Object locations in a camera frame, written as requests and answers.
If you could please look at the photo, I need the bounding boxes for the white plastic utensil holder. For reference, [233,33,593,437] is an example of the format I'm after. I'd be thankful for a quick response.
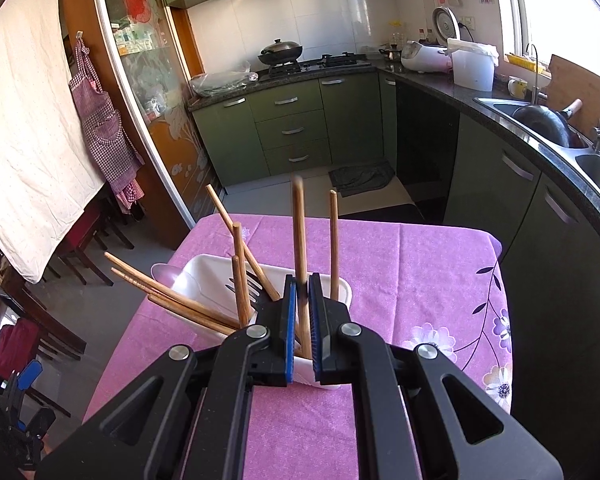
[152,254,353,391]

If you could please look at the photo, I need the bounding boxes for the white round fan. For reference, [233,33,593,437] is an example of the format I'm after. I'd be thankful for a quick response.
[431,6,462,46]

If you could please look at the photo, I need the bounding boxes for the black wok with lid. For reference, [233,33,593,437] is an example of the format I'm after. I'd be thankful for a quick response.
[257,37,304,67]

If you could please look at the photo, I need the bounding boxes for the pale plastic spoon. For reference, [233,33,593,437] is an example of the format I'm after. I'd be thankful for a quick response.
[151,262,182,288]

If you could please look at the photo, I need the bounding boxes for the dark fork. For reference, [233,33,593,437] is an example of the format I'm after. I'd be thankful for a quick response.
[224,267,282,313]

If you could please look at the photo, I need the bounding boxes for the wooden cutting board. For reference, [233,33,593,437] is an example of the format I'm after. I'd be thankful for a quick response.
[547,54,600,138]

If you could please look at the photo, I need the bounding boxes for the black gas stove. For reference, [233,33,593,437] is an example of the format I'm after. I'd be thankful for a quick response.
[257,51,373,81]

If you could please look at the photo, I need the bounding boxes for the white rice cooker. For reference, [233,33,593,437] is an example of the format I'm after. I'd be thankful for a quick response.
[401,40,453,75]

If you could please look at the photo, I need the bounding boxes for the dark floor mat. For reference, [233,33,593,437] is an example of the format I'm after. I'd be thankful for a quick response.
[328,161,396,198]

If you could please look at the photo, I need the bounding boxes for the red checked apron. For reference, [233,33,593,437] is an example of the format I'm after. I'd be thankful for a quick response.
[69,35,146,213]

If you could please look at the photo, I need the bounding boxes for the white hanging cloth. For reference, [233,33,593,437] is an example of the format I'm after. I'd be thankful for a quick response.
[0,0,108,285]

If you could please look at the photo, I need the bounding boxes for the plastic bag of greens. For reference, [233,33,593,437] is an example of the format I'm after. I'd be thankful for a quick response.
[190,60,258,98]

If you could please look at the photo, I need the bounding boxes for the thin black faucet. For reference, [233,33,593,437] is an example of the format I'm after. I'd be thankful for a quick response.
[527,44,542,106]

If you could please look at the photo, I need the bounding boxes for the kitchen window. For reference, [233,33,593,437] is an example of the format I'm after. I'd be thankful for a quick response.
[500,0,600,78]

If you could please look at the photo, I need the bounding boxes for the red cushioned chair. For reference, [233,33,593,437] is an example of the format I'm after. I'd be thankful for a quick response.
[0,317,48,391]

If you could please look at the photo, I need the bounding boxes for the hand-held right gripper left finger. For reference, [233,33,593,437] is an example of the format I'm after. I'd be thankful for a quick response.
[35,274,297,480]

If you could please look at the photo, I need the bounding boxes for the yellow plastic tray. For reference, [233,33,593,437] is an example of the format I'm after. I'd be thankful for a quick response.
[505,52,551,75]

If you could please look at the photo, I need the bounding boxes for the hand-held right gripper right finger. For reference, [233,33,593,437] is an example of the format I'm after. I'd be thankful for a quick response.
[307,272,565,480]

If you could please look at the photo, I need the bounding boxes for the steel kitchen sink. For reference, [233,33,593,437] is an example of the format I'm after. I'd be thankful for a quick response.
[472,96,600,196]

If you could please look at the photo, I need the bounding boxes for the dark wooden chair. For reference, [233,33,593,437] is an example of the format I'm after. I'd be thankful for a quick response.
[55,200,136,286]

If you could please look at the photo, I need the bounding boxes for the white plastic bucket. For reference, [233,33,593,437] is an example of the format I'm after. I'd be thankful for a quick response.
[446,37,501,92]

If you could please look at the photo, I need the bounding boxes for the dark stone countertop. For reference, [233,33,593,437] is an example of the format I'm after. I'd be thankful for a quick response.
[187,57,600,261]

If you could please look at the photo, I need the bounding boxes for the black wok with wooden handle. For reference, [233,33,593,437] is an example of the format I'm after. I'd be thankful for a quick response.
[511,99,584,149]

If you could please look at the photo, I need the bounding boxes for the brown wooden chopstick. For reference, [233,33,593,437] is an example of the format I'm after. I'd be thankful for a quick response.
[104,251,236,328]
[147,294,238,337]
[111,267,236,333]
[328,190,340,302]
[231,221,253,328]
[291,176,313,361]
[230,255,248,328]
[205,184,281,301]

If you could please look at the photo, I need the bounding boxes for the green kitchen base cabinet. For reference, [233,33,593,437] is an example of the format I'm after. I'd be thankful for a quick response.
[190,72,600,411]

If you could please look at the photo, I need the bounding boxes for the floral glass sliding door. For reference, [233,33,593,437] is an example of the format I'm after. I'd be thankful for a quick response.
[92,0,226,226]

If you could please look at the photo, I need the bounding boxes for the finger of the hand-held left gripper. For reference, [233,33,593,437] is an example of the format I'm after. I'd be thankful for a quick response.
[5,359,44,401]
[27,406,57,443]

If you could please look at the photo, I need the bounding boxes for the pink floral tablecloth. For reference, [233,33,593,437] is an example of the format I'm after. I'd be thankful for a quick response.
[82,212,512,480]

